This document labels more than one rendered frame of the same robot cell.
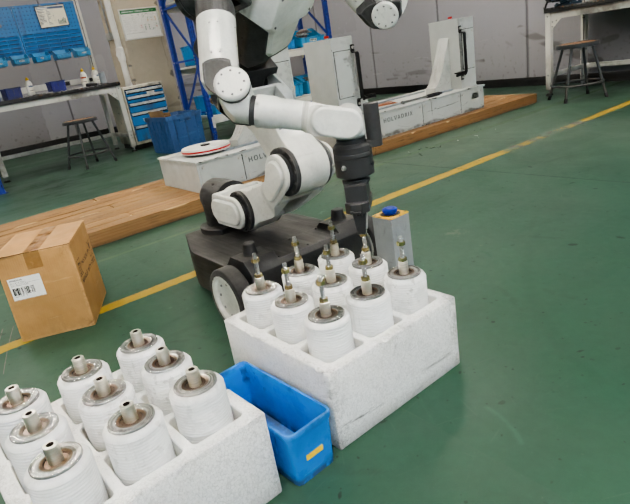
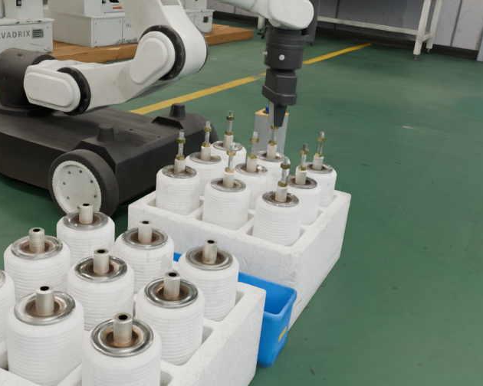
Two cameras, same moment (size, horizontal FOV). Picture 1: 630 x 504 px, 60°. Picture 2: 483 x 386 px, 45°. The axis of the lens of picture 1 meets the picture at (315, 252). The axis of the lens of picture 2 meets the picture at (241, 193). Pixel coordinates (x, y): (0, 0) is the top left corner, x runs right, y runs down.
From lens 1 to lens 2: 0.63 m
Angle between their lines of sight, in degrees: 29
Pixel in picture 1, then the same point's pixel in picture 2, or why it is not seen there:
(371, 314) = (309, 203)
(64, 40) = not seen: outside the picture
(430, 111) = not seen: hidden behind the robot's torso
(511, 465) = (433, 334)
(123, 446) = (181, 320)
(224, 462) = (241, 340)
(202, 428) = (221, 305)
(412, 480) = (366, 352)
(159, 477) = (211, 354)
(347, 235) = (192, 132)
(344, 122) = (298, 11)
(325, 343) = (285, 227)
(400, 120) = not seen: hidden behind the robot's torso
